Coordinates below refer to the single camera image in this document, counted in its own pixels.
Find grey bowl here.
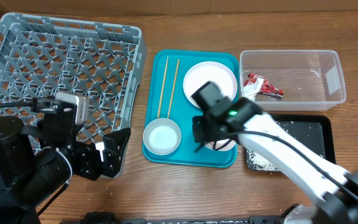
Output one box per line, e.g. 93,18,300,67
143,118,181,156

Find rice grains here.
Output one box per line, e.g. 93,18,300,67
246,119,324,172

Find red snack wrapper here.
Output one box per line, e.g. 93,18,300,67
243,73,284,101

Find wooden chopstick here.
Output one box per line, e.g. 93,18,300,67
167,59,180,119
157,56,169,119

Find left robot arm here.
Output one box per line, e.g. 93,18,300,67
0,116,131,223

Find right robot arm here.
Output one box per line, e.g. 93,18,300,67
191,82,358,224

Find teal plastic tray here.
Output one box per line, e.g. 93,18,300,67
142,50,239,168

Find large white plate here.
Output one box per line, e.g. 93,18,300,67
183,61,237,108

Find clear plastic bin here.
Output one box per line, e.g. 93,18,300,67
239,50,347,111

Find black rectangular tray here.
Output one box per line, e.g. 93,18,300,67
246,114,336,172

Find grey plastic dish rack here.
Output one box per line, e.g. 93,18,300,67
0,13,147,146

